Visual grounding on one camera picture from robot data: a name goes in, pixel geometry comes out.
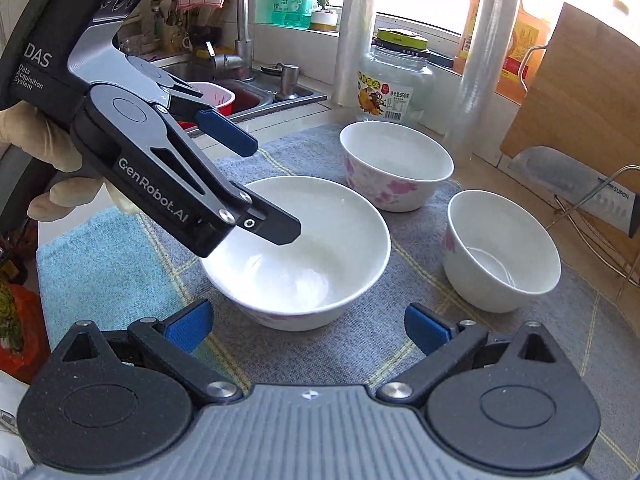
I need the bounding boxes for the black handled kitchen knife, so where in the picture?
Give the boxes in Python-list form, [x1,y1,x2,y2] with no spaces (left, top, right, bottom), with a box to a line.
[509,145,640,239]

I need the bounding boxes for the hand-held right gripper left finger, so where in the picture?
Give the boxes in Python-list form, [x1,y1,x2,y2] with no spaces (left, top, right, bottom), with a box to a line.
[49,298,245,408]

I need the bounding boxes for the grey checked table cloth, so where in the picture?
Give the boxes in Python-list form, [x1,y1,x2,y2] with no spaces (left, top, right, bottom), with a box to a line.
[36,124,640,466]

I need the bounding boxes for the metal sink soap dispenser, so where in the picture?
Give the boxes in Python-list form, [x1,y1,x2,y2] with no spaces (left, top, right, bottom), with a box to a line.
[273,63,301,101]

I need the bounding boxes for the bamboo cutting board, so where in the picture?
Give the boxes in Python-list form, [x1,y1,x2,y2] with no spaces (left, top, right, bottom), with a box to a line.
[499,2,640,281]

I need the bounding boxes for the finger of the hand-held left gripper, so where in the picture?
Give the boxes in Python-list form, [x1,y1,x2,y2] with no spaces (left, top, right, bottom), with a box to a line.
[124,56,259,158]
[149,111,302,247]

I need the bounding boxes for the glass jar green lid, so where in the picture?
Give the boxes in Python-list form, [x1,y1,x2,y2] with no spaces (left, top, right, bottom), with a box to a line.
[357,27,436,126]

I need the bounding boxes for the white bowl pink floral print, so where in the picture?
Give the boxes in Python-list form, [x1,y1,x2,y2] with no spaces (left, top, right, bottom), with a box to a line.
[199,175,391,332]
[339,120,455,213]
[442,189,562,314]

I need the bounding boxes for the red plastic basin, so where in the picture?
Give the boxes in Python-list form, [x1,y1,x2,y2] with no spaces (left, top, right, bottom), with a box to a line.
[177,81,236,131]

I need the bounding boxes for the orange plastic bag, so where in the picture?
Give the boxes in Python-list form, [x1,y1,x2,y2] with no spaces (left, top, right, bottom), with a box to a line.
[0,279,51,386]

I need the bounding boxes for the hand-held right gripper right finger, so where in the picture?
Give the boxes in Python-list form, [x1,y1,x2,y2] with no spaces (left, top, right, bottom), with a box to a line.
[375,303,572,407]

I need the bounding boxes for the utensil holder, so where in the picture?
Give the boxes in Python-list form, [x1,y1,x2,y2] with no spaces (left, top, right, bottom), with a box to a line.
[149,2,194,56]

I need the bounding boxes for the small potted plant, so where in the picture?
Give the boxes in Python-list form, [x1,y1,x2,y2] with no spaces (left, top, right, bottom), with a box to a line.
[309,0,341,34]

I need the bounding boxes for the stack of clear plastic cups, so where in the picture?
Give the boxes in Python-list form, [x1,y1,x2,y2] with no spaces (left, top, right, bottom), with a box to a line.
[447,0,524,152]

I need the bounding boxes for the white plastic bag roll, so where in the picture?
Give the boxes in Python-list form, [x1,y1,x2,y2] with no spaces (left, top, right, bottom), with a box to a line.
[332,0,384,109]

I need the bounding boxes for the white strainer basket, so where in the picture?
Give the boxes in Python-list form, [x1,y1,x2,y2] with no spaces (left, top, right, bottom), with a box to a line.
[192,84,234,112]

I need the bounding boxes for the metal faucet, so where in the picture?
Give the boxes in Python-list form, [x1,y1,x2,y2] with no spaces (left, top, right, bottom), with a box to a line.
[204,0,256,81]

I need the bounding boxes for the stainless steel sink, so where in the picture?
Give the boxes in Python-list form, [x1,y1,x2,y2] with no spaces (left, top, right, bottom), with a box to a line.
[149,49,329,126]

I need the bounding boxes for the metal wire rack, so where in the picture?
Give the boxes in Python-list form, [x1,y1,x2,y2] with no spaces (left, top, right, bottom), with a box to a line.
[519,44,640,281]

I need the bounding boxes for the orange cooking wine bottle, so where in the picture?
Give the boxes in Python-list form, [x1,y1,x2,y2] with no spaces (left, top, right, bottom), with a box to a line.
[454,0,551,101]

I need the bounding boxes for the person's left hand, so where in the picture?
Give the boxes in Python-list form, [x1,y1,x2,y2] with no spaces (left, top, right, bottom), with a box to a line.
[0,99,132,224]

